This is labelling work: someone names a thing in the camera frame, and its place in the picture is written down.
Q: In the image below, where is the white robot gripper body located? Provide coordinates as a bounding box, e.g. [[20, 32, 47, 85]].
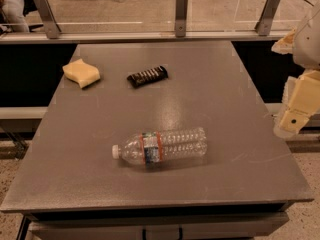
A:
[[293, 3, 320, 70]]

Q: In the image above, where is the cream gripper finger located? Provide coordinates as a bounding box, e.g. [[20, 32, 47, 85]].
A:
[[271, 29, 296, 55], [273, 70, 320, 138]]

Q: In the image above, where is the yellow sponge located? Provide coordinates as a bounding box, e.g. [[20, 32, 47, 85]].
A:
[[63, 59, 100, 88]]

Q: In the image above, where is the grey table base cabinet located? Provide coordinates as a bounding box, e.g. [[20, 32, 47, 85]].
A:
[[15, 203, 289, 240]]

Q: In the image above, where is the black snack bar wrapper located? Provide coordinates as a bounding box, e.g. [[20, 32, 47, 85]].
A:
[[127, 66, 168, 88]]

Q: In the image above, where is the clear plastic water bottle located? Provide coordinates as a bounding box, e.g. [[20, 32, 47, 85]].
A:
[[112, 127, 207, 165]]

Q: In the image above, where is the person in background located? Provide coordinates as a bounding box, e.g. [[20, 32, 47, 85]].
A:
[[0, 0, 36, 32]]

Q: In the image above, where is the metal rail beam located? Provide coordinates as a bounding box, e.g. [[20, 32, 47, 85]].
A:
[[0, 30, 289, 45]]

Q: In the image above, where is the right metal bracket post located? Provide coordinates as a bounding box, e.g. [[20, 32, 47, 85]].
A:
[[255, 0, 281, 36]]

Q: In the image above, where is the metal bracket post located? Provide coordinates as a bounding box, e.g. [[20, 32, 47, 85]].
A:
[[255, 0, 281, 36], [33, 0, 61, 39], [174, 0, 188, 37]]

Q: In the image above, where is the middle metal bracket post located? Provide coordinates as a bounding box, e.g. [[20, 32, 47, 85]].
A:
[[174, 0, 188, 37]]

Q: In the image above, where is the left metal bracket post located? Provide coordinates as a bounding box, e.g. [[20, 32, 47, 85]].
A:
[[33, 0, 61, 39]]

